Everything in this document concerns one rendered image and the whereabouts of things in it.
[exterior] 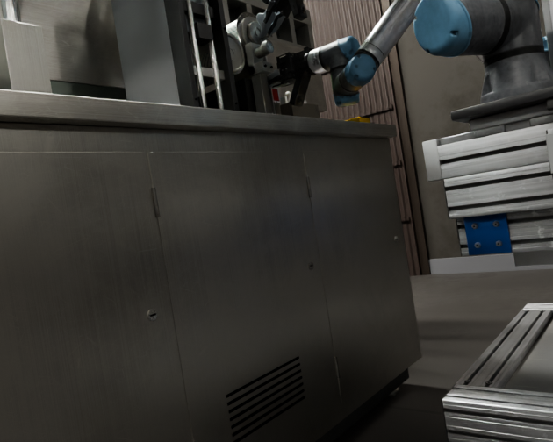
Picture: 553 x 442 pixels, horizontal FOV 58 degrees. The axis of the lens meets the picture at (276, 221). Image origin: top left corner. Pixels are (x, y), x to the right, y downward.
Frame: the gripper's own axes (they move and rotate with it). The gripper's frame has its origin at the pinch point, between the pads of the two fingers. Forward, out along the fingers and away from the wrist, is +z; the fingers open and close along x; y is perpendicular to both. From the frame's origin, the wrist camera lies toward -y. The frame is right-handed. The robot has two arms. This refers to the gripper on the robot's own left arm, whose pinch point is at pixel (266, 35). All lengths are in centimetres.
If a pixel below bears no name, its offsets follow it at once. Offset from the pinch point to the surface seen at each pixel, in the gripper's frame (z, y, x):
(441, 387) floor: 58, -112, -31
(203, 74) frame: 6.9, -19.5, 38.2
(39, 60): 18, -5, 71
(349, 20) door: 16, 133, -243
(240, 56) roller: 7.7, -2.2, 8.7
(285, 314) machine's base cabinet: 35, -76, 38
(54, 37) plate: 26, 26, 51
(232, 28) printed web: 3.5, 7.6, 7.4
